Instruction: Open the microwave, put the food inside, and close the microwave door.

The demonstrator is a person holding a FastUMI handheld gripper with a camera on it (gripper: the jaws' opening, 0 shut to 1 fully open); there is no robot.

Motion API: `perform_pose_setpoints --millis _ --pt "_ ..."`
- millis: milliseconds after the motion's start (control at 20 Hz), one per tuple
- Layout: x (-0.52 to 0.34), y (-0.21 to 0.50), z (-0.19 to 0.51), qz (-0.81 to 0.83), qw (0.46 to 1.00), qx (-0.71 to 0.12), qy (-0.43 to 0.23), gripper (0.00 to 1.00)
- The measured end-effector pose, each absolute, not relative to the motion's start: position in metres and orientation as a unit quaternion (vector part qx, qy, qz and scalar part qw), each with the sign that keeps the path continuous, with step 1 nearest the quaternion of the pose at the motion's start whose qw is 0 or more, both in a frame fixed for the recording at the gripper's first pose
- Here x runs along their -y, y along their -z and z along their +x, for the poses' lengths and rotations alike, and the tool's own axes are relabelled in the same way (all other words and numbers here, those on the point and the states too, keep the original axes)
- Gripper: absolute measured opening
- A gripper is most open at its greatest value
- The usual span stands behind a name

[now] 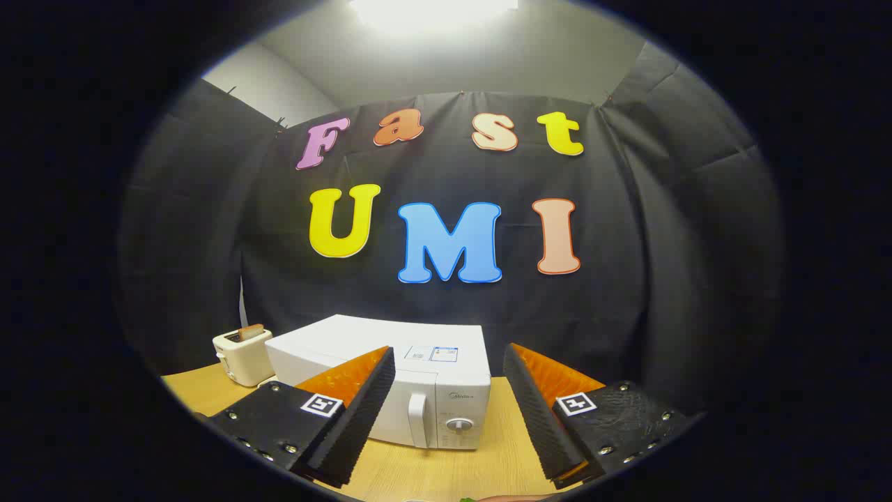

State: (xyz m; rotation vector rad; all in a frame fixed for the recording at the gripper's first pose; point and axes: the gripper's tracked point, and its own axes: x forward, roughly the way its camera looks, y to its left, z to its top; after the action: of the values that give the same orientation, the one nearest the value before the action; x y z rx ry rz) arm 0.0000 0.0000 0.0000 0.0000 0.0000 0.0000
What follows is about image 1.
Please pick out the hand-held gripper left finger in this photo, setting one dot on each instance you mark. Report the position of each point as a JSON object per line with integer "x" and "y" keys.
{"x": 359, "y": 418}

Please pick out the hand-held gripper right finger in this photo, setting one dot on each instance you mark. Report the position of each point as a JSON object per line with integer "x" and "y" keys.
{"x": 540, "y": 418}

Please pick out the white microwave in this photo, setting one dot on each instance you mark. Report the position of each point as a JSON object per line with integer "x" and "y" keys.
{"x": 418, "y": 335}

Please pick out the cream toaster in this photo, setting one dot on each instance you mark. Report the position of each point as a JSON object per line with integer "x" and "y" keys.
{"x": 244, "y": 362}

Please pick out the black backdrop cloth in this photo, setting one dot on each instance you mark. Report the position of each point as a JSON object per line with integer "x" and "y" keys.
{"x": 662, "y": 244}

